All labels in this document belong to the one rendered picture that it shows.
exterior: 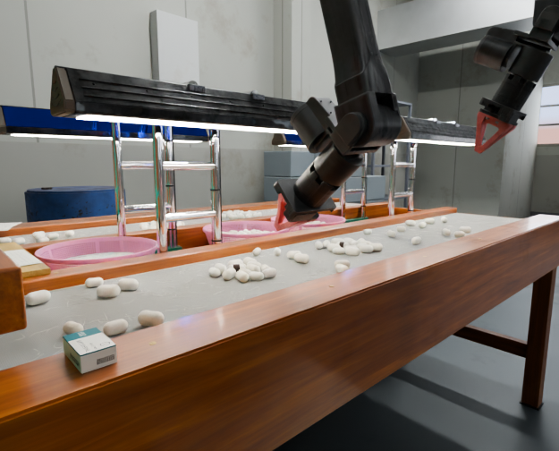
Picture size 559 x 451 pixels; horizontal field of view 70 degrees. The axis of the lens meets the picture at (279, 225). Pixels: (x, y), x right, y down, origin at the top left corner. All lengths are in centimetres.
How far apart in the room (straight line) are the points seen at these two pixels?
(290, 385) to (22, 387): 32
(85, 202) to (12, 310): 194
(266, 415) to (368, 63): 48
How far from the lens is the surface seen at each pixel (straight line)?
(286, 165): 364
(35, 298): 76
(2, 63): 319
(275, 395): 58
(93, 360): 45
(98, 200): 245
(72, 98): 69
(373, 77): 57
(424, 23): 592
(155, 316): 59
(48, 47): 329
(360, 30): 59
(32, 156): 315
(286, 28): 443
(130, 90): 74
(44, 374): 47
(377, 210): 203
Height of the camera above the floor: 97
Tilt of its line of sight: 9 degrees down
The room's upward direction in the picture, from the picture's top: straight up
